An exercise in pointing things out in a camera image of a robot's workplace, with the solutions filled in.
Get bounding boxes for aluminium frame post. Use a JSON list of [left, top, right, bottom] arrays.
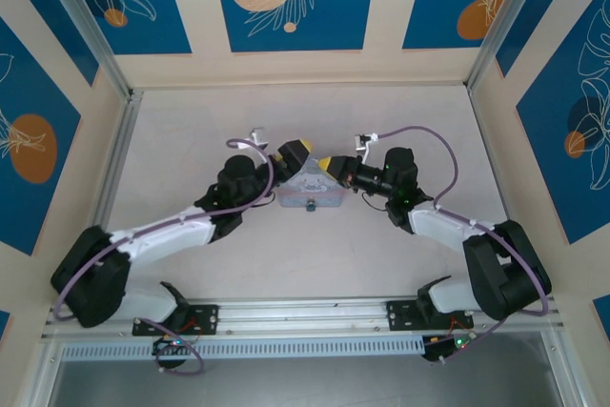
[[33, 0, 133, 99], [465, 0, 542, 92]]

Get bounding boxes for aluminium side rail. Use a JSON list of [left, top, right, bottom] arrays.
[[96, 90, 144, 217]]

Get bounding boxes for small control circuit board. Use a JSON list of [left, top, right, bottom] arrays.
[[152, 336, 197, 356], [422, 333, 478, 356]]

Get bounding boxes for light blue plastic bag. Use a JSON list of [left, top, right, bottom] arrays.
[[275, 154, 350, 211]]

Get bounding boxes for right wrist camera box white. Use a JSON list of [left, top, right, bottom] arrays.
[[352, 132, 380, 158]]

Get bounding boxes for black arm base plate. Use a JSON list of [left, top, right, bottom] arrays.
[[386, 300, 476, 333], [132, 303, 220, 337]]

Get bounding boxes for aluminium mounting rail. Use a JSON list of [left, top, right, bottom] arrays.
[[40, 293, 559, 340]]

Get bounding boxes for grey slotted cable duct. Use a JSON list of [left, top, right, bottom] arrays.
[[60, 336, 426, 362]]

